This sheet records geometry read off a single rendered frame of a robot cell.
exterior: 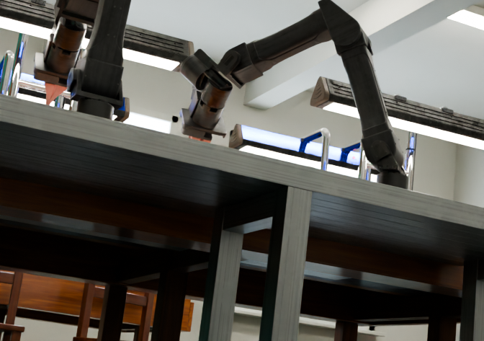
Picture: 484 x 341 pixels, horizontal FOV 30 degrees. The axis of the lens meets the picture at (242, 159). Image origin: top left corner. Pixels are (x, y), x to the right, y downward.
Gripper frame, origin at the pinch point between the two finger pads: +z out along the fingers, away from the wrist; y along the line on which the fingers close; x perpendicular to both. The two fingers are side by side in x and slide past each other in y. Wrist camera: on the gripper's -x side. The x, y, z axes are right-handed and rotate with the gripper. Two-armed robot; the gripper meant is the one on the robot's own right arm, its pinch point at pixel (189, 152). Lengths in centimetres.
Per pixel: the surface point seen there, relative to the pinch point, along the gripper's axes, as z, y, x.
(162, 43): -13.1, 8.8, -23.0
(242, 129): 29, -36, -61
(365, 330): 376, -344, -335
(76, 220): -2.5, 28.0, 33.5
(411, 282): -2, -47, 33
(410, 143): 3, -73, -32
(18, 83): 8.5, 37.8, -25.2
